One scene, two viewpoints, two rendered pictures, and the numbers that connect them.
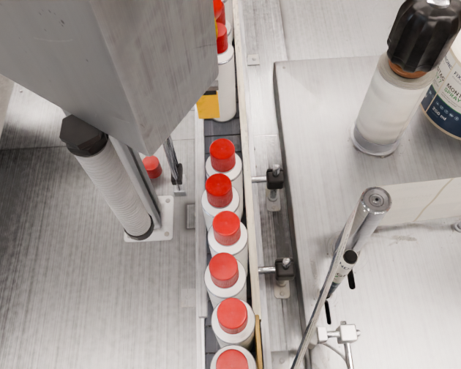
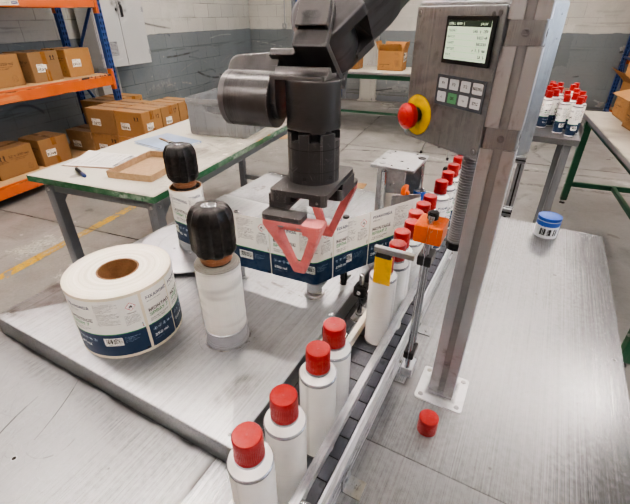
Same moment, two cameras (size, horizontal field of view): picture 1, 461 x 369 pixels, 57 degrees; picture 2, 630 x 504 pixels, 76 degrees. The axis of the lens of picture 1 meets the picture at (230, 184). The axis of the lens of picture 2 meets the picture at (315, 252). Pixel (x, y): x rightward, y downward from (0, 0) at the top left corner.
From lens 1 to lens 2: 0.93 m
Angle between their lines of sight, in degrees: 84
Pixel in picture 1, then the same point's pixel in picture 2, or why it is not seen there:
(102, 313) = (492, 347)
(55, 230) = (540, 419)
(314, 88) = (226, 394)
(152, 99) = not seen: hidden behind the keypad
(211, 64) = not seen: hidden behind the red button
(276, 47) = not seen: outside the picture
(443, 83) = (168, 298)
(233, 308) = (415, 212)
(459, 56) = (159, 275)
